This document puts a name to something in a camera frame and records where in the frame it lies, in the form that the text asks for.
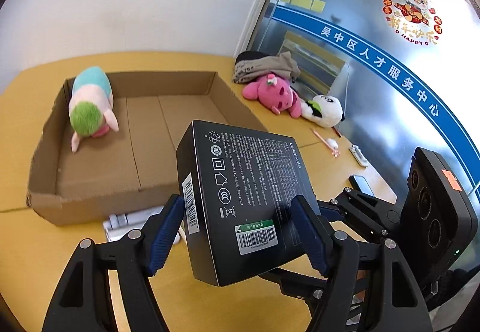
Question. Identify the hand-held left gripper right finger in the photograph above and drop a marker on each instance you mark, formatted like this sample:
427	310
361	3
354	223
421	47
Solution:
309	234

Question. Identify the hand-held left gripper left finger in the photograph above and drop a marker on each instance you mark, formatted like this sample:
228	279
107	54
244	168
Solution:
165	234

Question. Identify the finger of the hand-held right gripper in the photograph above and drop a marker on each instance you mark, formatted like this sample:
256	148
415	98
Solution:
296	285
360	204

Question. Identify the white folding phone stand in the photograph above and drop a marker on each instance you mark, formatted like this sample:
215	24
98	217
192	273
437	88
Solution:
127	219

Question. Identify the black product box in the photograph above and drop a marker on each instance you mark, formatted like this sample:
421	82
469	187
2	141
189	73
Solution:
243	181

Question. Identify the brown cardboard box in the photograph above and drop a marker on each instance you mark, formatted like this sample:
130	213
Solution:
97	166

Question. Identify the black smartphone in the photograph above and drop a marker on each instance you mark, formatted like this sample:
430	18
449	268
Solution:
360	183

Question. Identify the white plastic strip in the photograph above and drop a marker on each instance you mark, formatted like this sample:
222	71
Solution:
358	155

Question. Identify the pink pencil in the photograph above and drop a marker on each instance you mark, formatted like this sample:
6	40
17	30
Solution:
318	135

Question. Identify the panda plush toy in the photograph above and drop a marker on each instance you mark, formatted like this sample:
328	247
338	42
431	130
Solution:
326	108

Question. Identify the teal pink green plush toy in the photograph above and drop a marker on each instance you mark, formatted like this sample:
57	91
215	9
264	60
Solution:
92	99

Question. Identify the grey cloth bag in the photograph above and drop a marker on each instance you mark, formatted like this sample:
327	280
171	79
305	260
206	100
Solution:
262	67

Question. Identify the black cap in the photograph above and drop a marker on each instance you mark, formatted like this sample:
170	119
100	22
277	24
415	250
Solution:
249	55

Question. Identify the red festive window sticker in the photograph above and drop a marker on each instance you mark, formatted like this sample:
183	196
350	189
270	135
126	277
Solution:
410	11

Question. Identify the blue glass wall band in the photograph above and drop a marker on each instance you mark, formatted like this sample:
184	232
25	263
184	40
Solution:
375	58

